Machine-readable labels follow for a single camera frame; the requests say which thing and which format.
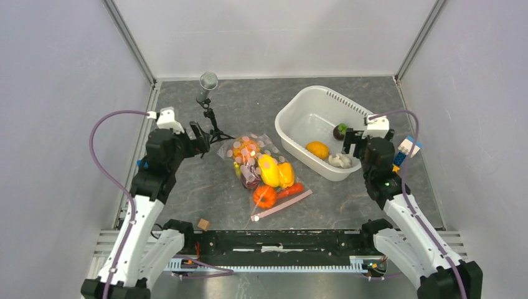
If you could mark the small wooden cube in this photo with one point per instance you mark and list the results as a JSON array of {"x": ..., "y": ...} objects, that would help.
[{"x": 203, "y": 224}]

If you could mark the dark red toy fruit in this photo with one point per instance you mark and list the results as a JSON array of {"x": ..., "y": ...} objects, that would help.
[{"x": 249, "y": 177}]

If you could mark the clear zip top bag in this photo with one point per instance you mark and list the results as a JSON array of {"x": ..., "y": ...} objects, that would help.
[{"x": 267, "y": 147}]

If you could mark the white toy mushroom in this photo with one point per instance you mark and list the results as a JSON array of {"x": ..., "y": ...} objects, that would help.
[{"x": 340, "y": 161}]

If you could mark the blue green toy block stack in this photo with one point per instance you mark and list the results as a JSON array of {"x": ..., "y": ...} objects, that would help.
[{"x": 142, "y": 164}]

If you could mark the red toy chili pepper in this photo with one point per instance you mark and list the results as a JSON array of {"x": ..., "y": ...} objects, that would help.
[{"x": 295, "y": 188}]

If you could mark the orange yellow bell pepper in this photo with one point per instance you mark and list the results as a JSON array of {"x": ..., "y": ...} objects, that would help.
[{"x": 286, "y": 174}]

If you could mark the orange toy pumpkin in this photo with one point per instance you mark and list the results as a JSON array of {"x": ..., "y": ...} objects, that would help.
[{"x": 264, "y": 196}]

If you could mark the white plastic basin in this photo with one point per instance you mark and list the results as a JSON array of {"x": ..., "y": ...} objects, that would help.
[{"x": 312, "y": 115}]

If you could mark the white blue yellow block stack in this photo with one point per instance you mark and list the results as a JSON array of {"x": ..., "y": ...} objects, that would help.
[{"x": 405, "y": 150}]

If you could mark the orange toy fruit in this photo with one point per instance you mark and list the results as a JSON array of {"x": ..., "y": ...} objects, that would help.
[{"x": 319, "y": 149}]

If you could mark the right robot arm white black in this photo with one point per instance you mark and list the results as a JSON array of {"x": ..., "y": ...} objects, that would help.
[{"x": 406, "y": 237}]

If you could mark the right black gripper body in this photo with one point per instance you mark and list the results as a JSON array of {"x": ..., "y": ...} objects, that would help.
[{"x": 355, "y": 137}]

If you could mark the orange toy pineapple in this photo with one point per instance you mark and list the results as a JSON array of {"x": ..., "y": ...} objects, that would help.
[{"x": 244, "y": 148}]

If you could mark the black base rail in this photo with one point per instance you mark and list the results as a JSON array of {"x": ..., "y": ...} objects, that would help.
[{"x": 262, "y": 248}]

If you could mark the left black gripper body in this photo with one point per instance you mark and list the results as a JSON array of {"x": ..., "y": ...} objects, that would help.
[{"x": 195, "y": 146}]

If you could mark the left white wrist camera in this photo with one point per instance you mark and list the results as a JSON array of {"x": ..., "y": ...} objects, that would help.
[{"x": 167, "y": 118}]

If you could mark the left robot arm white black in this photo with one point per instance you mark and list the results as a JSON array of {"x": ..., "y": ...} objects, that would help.
[{"x": 131, "y": 271}]

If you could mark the silver microphone on tripod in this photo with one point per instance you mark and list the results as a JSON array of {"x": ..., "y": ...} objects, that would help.
[{"x": 208, "y": 82}]

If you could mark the yellow toy mango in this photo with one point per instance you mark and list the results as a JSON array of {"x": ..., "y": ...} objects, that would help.
[{"x": 269, "y": 172}]

